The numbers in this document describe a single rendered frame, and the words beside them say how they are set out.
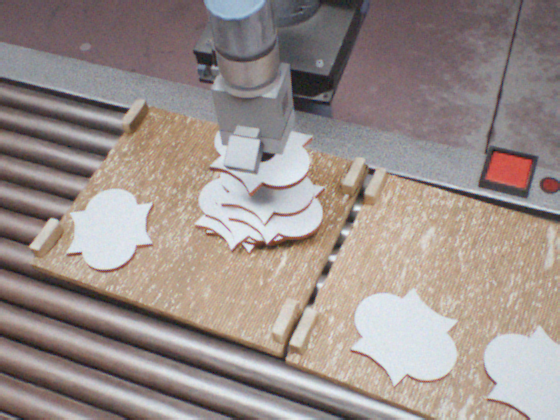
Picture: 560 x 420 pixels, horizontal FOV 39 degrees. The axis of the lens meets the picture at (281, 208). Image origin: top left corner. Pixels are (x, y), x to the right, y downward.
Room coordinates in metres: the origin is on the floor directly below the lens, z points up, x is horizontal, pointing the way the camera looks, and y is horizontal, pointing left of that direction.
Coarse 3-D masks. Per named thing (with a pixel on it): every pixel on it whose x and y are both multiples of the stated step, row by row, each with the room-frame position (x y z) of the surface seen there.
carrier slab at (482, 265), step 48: (384, 192) 0.73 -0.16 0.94; (432, 192) 0.72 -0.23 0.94; (384, 240) 0.65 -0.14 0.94; (432, 240) 0.64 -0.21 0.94; (480, 240) 0.63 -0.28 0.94; (528, 240) 0.62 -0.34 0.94; (336, 288) 0.58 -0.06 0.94; (384, 288) 0.57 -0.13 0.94; (432, 288) 0.56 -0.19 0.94; (480, 288) 0.55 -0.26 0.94; (528, 288) 0.54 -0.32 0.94; (336, 336) 0.50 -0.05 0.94; (480, 336) 0.48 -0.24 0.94; (528, 336) 0.47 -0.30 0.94; (384, 384) 0.43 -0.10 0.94; (432, 384) 0.42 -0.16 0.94; (480, 384) 0.41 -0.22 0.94
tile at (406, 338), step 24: (360, 312) 0.53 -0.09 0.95; (384, 312) 0.52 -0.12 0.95; (408, 312) 0.52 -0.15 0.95; (432, 312) 0.51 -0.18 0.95; (360, 336) 0.50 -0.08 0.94; (384, 336) 0.49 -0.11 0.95; (408, 336) 0.48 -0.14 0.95; (432, 336) 0.48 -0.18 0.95; (384, 360) 0.45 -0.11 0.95; (408, 360) 0.45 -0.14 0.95; (432, 360) 0.44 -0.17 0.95
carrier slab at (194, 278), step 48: (144, 144) 0.90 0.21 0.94; (192, 144) 0.88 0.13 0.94; (96, 192) 0.81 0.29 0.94; (144, 192) 0.80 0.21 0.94; (192, 192) 0.78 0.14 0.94; (336, 192) 0.75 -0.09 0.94; (192, 240) 0.69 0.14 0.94; (288, 240) 0.67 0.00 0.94; (336, 240) 0.67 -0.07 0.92; (96, 288) 0.63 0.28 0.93; (144, 288) 0.62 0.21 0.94; (192, 288) 0.61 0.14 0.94; (240, 288) 0.60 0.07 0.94; (288, 288) 0.59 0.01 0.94; (240, 336) 0.52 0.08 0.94; (288, 336) 0.51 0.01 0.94
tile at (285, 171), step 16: (288, 144) 0.73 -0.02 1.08; (304, 144) 0.73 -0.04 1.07; (272, 160) 0.70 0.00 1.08; (288, 160) 0.70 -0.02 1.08; (304, 160) 0.70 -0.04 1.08; (240, 176) 0.68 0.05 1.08; (256, 176) 0.68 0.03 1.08; (272, 176) 0.68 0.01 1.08; (288, 176) 0.67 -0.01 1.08; (304, 176) 0.67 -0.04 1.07
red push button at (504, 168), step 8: (496, 152) 0.79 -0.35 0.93; (496, 160) 0.77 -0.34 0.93; (504, 160) 0.77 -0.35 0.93; (512, 160) 0.77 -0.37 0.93; (520, 160) 0.77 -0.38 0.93; (528, 160) 0.77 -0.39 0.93; (496, 168) 0.76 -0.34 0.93; (504, 168) 0.76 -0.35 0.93; (512, 168) 0.76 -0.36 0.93; (520, 168) 0.75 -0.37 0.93; (528, 168) 0.75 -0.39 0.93; (488, 176) 0.75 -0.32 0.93; (496, 176) 0.74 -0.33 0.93; (504, 176) 0.74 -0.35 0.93; (512, 176) 0.74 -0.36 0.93; (520, 176) 0.74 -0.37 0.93; (512, 184) 0.72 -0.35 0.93; (520, 184) 0.72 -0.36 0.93
